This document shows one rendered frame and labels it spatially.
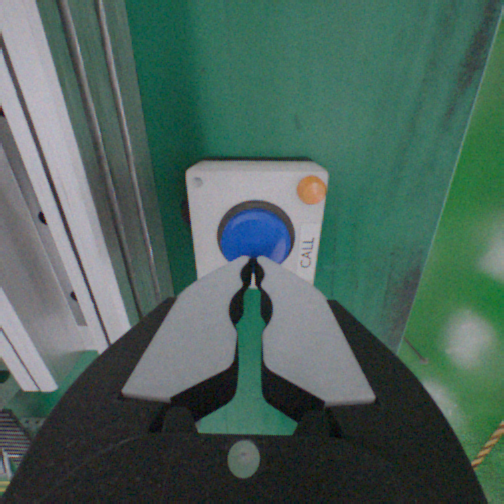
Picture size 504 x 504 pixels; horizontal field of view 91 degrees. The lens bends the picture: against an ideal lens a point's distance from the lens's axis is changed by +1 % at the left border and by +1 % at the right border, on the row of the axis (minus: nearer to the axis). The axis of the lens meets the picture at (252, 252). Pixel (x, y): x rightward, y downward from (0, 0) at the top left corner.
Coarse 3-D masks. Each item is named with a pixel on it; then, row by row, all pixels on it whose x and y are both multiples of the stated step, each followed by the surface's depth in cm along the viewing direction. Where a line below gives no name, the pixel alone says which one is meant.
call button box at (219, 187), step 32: (224, 160) 17; (256, 160) 17; (288, 160) 17; (192, 192) 14; (224, 192) 14; (256, 192) 14; (288, 192) 14; (192, 224) 15; (224, 224) 15; (288, 224) 15; (320, 224) 15; (224, 256) 16; (288, 256) 16
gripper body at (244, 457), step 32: (320, 416) 6; (128, 448) 5; (160, 448) 5; (192, 448) 5; (224, 448) 5; (256, 448) 5; (288, 448) 5; (320, 448) 5; (352, 448) 5; (64, 480) 4; (96, 480) 4; (128, 480) 4; (160, 480) 4; (192, 480) 4; (224, 480) 4; (256, 480) 4; (288, 480) 4; (320, 480) 4; (352, 480) 4; (384, 480) 4; (416, 480) 4
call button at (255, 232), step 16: (256, 208) 14; (240, 224) 14; (256, 224) 13; (272, 224) 13; (224, 240) 14; (240, 240) 14; (256, 240) 14; (272, 240) 14; (288, 240) 14; (240, 256) 14; (256, 256) 14; (272, 256) 14
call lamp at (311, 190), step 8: (312, 176) 13; (304, 184) 13; (312, 184) 13; (320, 184) 13; (304, 192) 13; (312, 192) 13; (320, 192) 13; (304, 200) 13; (312, 200) 13; (320, 200) 13
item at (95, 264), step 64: (0, 0) 9; (64, 0) 10; (0, 64) 9; (64, 64) 10; (128, 64) 15; (0, 128) 13; (64, 128) 11; (128, 128) 15; (0, 192) 15; (64, 192) 12; (128, 192) 16; (0, 256) 15; (64, 256) 13; (128, 256) 16; (0, 320) 16; (64, 320) 20; (128, 320) 16
